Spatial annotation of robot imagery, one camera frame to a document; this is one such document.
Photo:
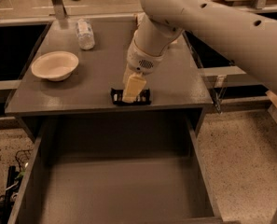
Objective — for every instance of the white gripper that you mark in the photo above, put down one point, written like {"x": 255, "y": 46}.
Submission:
{"x": 140, "y": 61}

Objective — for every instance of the black rxbar chocolate bar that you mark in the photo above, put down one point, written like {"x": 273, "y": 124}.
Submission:
{"x": 142, "y": 99}

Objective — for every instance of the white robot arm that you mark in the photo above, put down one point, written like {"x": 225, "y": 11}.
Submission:
{"x": 249, "y": 40}

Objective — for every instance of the grey counter cabinet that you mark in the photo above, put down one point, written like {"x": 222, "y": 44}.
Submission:
{"x": 176, "y": 83}

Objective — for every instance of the open grey top drawer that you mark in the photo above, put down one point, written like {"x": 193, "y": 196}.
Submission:
{"x": 115, "y": 168}

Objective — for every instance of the brown yellow snack bag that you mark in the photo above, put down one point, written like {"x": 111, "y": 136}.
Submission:
{"x": 175, "y": 41}

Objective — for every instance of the white paper bowl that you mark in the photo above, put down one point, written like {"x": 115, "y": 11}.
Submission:
{"x": 55, "y": 66}

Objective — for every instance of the grey metal post left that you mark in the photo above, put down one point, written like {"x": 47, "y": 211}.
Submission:
{"x": 59, "y": 9}

